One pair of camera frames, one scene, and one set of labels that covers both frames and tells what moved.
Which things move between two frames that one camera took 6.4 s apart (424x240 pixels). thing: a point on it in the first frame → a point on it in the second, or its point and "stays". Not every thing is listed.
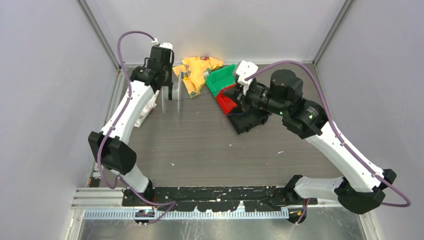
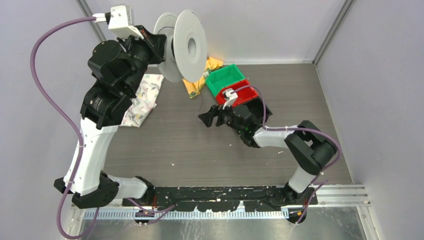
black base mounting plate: (222, 198) stays
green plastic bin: (217, 80) stays
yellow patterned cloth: (192, 71) stays
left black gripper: (169, 82) → (158, 41)
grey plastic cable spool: (175, 92) → (186, 46)
